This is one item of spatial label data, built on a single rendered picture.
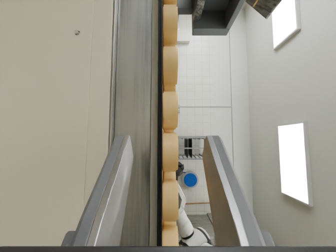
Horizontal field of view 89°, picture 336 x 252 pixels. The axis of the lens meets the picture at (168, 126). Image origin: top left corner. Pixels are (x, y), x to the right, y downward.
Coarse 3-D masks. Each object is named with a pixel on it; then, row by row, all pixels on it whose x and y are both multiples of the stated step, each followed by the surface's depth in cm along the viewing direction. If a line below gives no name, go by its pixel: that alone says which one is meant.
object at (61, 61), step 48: (0, 0) 23; (48, 0) 23; (96, 0) 23; (0, 48) 23; (48, 48) 23; (96, 48) 23; (0, 96) 22; (48, 96) 22; (96, 96) 22; (0, 144) 21; (48, 144) 21; (96, 144) 21; (0, 192) 21; (48, 192) 21; (0, 240) 20; (48, 240) 20
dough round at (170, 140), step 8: (168, 136) 21; (176, 136) 21; (168, 144) 20; (176, 144) 20; (168, 152) 20; (176, 152) 20; (168, 160) 20; (176, 160) 20; (168, 168) 20; (176, 168) 21
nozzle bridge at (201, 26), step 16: (192, 0) 76; (208, 0) 70; (224, 0) 70; (240, 0) 59; (192, 16) 76; (208, 16) 74; (224, 16) 74; (192, 32) 77; (208, 32) 76; (224, 32) 76
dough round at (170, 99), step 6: (162, 96) 21; (168, 96) 21; (174, 96) 21; (162, 102) 21; (168, 102) 20; (174, 102) 20; (162, 108) 20; (168, 108) 20; (174, 108) 20; (162, 114) 21; (168, 114) 20; (174, 114) 20; (162, 120) 21; (168, 120) 21; (174, 120) 21; (162, 126) 22; (168, 126) 22; (174, 126) 22
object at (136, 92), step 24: (120, 0) 24; (144, 0) 24; (120, 24) 24; (144, 24) 24; (120, 48) 24; (144, 48) 24; (120, 72) 23; (144, 72) 23; (120, 96) 23; (144, 96) 23; (120, 120) 23; (144, 120) 23; (144, 144) 22; (144, 168) 22; (144, 192) 22; (144, 216) 21; (120, 240) 21; (144, 240) 21
